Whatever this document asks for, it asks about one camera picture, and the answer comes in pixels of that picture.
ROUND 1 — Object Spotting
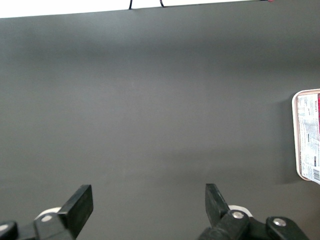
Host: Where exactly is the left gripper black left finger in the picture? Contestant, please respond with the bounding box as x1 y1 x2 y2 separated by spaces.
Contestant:
0 184 94 240

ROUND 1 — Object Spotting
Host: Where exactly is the cream plastic tray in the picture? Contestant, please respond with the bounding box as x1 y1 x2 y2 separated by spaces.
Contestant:
291 88 320 185

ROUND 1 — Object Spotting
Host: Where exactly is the dark grey table mat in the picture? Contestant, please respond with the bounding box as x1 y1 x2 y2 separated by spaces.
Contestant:
0 0 320 240

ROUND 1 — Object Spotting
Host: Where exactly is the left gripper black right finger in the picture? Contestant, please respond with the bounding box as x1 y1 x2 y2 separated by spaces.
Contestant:
197 183 312 240

